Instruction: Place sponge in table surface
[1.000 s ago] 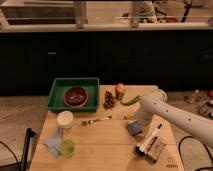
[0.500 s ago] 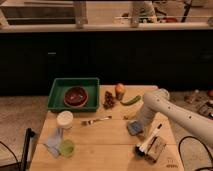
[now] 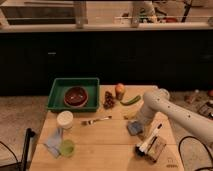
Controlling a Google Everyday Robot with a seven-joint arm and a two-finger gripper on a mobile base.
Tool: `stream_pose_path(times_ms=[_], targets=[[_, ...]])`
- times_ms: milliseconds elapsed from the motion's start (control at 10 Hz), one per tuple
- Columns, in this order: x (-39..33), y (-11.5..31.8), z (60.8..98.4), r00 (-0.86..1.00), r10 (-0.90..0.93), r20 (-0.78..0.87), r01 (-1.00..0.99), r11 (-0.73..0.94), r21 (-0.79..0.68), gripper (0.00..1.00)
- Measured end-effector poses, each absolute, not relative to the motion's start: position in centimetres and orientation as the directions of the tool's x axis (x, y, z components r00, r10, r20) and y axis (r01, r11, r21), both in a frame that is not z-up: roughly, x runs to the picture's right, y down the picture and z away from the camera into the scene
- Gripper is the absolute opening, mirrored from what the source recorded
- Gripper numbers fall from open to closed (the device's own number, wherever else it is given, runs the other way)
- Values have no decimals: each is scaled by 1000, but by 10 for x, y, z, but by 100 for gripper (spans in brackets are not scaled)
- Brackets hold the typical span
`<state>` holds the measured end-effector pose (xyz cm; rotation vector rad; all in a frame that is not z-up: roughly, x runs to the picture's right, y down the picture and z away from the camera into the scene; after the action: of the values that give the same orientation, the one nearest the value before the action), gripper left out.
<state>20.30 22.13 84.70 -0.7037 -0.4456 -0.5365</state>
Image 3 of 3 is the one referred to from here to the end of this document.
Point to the wooden brush block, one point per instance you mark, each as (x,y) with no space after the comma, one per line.
(156,147)

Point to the green plastic cup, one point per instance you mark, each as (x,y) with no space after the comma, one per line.
(66,148)

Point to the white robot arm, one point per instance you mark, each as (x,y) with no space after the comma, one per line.
(158,101)

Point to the green plastic tray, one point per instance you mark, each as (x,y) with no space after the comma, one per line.
(61,85)

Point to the brown wooden bowl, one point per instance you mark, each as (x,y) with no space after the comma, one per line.
(76,97)

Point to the blue sponge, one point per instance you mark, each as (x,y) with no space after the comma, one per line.
(134,128)

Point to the metal fork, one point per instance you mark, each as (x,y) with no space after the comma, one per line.
(90,122)

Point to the dark grape bunch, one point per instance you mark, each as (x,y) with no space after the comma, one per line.
(109,100)

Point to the black chair frame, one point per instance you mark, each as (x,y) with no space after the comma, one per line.
(22,165)

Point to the light blue cloth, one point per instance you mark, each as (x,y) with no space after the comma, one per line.
(53,142)

